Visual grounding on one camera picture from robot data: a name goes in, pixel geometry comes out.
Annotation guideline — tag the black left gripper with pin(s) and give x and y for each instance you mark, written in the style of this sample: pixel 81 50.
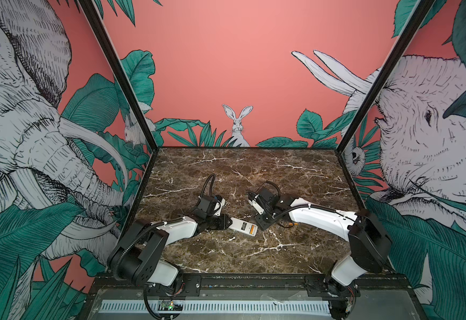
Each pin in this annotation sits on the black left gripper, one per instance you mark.
pixel 223 220

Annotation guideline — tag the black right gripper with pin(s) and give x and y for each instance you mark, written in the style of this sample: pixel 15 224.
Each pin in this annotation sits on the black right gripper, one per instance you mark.
pixel 260 222

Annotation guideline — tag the white remote control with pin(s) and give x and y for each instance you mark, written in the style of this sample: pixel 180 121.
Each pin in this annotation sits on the white remote control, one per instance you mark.
pixel 243 227

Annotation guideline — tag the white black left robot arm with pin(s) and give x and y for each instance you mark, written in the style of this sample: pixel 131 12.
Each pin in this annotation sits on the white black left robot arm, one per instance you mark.
pixel 137 257

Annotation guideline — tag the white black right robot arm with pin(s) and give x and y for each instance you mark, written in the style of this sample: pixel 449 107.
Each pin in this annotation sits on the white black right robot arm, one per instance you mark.
pixel 369 242

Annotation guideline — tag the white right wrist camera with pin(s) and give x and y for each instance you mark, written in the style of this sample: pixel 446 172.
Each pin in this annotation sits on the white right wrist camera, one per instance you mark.
pixel 253 202

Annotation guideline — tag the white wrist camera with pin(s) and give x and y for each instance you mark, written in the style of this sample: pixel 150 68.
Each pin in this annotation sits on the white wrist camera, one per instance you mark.
pixel 220 202
pixel 253 202

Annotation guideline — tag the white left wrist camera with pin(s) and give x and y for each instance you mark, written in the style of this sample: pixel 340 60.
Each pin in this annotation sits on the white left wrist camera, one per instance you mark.
pixel 220 202

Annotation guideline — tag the black front mounting rail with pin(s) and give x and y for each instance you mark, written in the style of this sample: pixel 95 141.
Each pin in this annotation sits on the black front mounting rail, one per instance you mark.
pixel 281 286

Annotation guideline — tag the white slotted cable duct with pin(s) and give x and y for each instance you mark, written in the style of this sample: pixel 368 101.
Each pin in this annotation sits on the white slotted cable duct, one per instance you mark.
pixel 217 306

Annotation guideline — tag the black corner frame post right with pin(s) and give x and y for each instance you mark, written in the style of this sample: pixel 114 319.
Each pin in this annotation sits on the black corner frame post right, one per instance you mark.
pixel 412 25

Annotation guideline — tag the black corner frame post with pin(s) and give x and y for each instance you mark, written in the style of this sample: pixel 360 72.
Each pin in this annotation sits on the black corner frame post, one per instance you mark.
pixel 92 15
pixel 412 25

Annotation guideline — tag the black corner frame post left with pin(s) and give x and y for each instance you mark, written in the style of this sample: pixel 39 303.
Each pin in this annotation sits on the black corner frame post left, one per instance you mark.
pixel 92 15

